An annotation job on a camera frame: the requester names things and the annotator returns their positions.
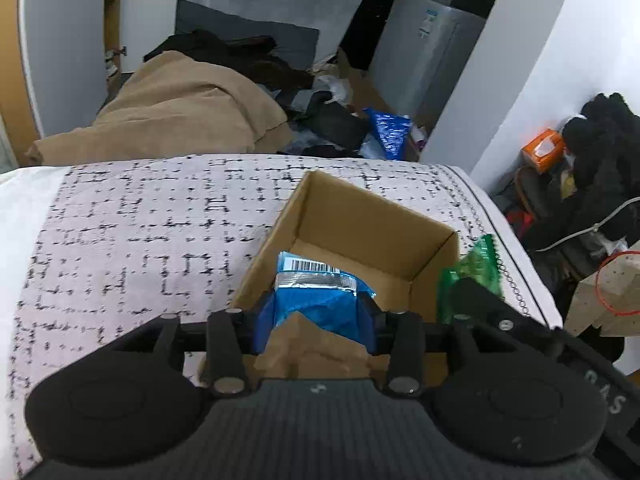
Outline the blue foil snack packet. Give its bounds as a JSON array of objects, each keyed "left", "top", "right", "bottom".
[{"left": 267, "top": 252, "right": 376, "bottom": 344}]

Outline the dark green snack packet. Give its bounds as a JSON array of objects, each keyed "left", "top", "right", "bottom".
[{"left": 436, "top": 233, "right": 506, "bottom": 326}]

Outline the brown cardboard box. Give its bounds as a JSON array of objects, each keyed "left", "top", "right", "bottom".
[{"left": 206, "top": 171, "right": 459, "bottom": 396}]

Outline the blue foil bag on floor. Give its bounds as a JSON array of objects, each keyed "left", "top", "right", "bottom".
[{"left": 363, "top": 107, "right": 412, "bottom": 160}]

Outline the white patterned bed cover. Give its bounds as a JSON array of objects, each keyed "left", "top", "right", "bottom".
[{"left": 1, "top": 155, "right": 562, "bottom": 479}]

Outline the dark clothes pile on floor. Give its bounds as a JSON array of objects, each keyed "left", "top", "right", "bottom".
[{"left": 143, "top": 29, "right": 370, "bottom": 158}]

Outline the orange tissue box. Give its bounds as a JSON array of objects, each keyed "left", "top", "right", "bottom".
[{"left": 521, "top": 129, "right": 565, "bottom": 174}]

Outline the tan blanket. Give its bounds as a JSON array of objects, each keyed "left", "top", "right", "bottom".
[{"left": 27, "top": 51, "right": 294, "bottom": 166}]

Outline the black fuzzy garment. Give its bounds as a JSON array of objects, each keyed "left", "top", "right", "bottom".
[{"left": 519, "top": 91, "right": 640, "bottom": 256}]

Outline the grey sliding wardrobe door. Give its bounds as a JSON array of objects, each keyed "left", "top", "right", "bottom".
[{"left": 18, "top": 0, "right": 107, "bottom": 138}]

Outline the red cable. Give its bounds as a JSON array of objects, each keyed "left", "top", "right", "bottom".
[{"left": 594, "top": 250, "right": 640, "bottom": 318}]

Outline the white cable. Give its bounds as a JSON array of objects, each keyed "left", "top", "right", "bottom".
[{"left": 541, "top": 195, "right": 640, "bottom": 254}]

